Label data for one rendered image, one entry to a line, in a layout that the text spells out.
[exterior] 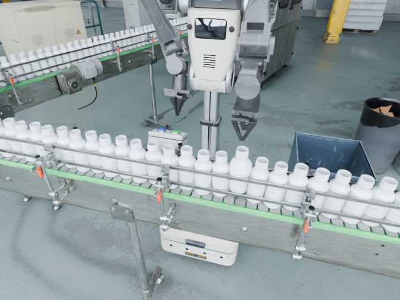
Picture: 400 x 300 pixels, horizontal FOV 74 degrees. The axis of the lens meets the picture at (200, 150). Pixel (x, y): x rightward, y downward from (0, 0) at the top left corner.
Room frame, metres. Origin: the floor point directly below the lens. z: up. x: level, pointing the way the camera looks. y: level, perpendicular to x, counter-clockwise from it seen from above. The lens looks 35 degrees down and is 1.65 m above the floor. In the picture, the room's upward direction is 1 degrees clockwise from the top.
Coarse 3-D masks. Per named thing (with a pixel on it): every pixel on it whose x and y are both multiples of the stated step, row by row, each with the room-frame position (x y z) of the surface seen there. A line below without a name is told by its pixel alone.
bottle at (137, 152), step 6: (132, 144) 0.73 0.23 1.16; (138, 144) 0.74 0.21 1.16; (132, 150) 0.73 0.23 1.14; (138, 150) 0.73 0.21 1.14; (144, 150) 0.75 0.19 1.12; (132, 156) 0.72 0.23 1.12; (138, 156) 0.72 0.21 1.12; (144, 156) 0.73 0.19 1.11; (132, 162) 0.72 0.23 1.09; (132, 168) 0.73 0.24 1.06; (138, 168) 0.72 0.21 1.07; (144, 168) 0.73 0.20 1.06; (138, 174) 0.72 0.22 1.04; (144, 174) 0.73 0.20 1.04; (138, 180) 0.72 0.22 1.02; (144, 180) 0.72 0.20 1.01
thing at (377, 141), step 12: (372, 108) 2.36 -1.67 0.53; (396, 108) 2.30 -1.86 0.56; (360, 120) 2.22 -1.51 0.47; (372, 120) 2.08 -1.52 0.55; (384, 120) 2.00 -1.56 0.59; (396, 120) 1.95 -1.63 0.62; (360, 132) 2.15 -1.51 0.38; (372, 132) 2.05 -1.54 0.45; (384, 132) 1.99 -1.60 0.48; (396, 132) 1.96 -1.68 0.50; (372, 144) 2.02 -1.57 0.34; (384, 144) 1.98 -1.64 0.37; (396, 144) 1.96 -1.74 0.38; (372, 156) 2.00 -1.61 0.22; (384, 156) 1.97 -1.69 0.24; (384, 168) 1.99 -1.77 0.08
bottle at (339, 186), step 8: (336, 176) 0.60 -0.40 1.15; (344, 176) 0.60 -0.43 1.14; (336, 184) 0.58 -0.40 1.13; (344, 184) 0.57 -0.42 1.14; (328, 192) 0.59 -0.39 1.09; (336, 192) 0.57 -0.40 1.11; (344, 192) 0.56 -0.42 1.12; (328, 200) 0.58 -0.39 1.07; (336, 200) 0.57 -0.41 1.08; (344, 200) 0.57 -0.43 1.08; (328, 208) 0.57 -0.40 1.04; (336, 208) 0.56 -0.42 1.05; (328, 216) 0.57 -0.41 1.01; (336, 216) 0.57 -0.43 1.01
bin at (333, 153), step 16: (304, 144) 1.17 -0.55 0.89; (320, 144) 1.15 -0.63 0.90; (336, 144) 1.13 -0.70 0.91; (352, 144) 1.11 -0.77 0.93; (304, 160) 1.16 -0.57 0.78; (320, 160) 1.14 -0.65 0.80; (336, 160) 1.12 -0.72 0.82; (352, 160) 1.10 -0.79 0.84; (368, 160) 0.95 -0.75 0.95; (352, 176) 0.84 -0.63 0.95
